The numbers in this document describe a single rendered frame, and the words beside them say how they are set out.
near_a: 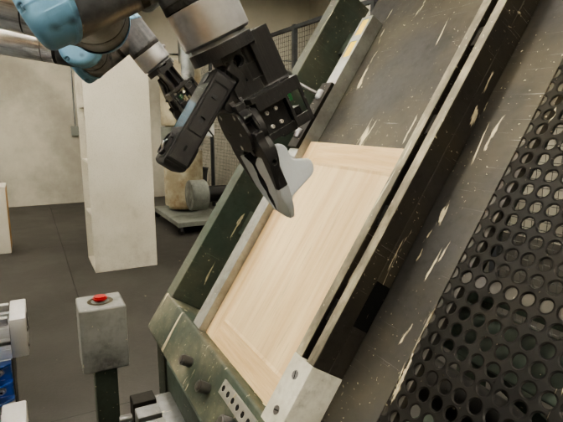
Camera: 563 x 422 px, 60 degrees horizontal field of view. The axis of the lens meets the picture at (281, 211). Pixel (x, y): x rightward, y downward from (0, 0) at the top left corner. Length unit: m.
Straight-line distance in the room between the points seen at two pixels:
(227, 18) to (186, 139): 0.12
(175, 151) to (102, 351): 1.01
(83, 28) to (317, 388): 0.63
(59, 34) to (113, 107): 4.28
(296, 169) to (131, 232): 4.40
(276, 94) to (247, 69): 0.04
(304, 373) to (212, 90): 0.51
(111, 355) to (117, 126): 3.52
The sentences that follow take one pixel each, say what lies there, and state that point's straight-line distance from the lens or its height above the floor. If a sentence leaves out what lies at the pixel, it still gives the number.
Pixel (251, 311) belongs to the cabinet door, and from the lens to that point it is 1.15.
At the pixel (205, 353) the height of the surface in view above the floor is 0.89.
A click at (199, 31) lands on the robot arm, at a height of 1.51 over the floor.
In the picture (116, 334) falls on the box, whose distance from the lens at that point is 1.44.
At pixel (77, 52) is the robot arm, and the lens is 1.08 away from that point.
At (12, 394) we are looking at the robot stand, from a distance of 1.31.
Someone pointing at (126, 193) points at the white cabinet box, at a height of 0.74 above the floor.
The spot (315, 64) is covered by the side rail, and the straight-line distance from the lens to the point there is 1.60.
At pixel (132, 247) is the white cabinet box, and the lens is 4.96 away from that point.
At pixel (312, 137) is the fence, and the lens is 1.31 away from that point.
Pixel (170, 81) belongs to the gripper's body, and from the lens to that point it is 1.23.
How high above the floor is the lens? 1.42
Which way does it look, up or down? 11 degrees down
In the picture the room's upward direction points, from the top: straight up
